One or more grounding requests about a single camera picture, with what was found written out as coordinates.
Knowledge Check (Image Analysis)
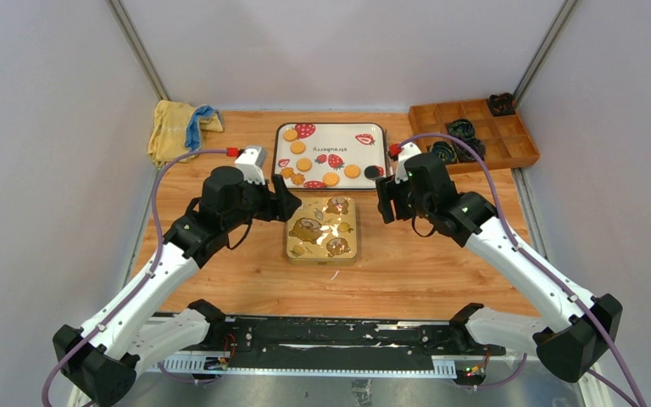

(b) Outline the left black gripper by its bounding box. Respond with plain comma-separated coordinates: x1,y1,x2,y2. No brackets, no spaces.
224,170,302,231

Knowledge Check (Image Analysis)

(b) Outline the gold cookie tin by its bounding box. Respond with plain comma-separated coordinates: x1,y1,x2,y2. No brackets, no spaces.
286,196,359,267

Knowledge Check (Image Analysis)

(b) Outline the white strawberry tray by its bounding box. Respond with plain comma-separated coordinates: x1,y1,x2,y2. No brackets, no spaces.
273,122,392,190

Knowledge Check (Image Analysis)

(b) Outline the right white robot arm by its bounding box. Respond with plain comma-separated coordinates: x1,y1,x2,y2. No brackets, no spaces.
376,153,623,383

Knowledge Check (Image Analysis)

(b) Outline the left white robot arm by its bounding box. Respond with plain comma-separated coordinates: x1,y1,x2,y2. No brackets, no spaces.
49,166,302,406

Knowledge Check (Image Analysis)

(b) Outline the black sandwich cookie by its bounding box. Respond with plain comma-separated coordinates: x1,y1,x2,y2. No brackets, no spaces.
364,165,383,181

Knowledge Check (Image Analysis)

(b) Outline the round dotted biscuit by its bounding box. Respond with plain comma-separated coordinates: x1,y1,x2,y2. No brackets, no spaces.
282,128,299,142
290,140,307,154

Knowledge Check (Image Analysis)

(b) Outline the blue cloth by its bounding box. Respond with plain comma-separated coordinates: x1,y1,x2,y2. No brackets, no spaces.
184,105,217,152

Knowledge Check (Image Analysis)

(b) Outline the wooden compartment box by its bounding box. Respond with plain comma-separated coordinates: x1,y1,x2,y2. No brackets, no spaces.
408,99,540,170

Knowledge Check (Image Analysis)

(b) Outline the yellow cloth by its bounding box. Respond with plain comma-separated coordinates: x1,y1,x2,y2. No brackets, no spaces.
147,100,224,167

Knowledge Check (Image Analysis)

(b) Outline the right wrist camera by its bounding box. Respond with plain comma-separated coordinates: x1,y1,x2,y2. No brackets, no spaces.
394,142,421,184

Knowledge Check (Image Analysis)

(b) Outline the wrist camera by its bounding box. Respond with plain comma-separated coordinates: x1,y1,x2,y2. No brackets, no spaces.
234,145,267,185
394,142,421,184

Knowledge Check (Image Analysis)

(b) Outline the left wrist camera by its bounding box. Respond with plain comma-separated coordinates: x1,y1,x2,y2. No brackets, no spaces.
234,145,267,185

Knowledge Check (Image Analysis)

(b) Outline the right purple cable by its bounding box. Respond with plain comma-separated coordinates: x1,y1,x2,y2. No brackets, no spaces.
398,132,648,407

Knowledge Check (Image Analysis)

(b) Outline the purple cable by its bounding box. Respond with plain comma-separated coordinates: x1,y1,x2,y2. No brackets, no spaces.
398,132,648,407
42,148,240,407

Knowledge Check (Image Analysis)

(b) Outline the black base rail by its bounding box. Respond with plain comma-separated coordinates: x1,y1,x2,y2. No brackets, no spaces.
151,315,506,384

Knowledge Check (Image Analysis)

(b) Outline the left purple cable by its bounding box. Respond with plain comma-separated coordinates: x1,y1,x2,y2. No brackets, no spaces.
42,148,240,407

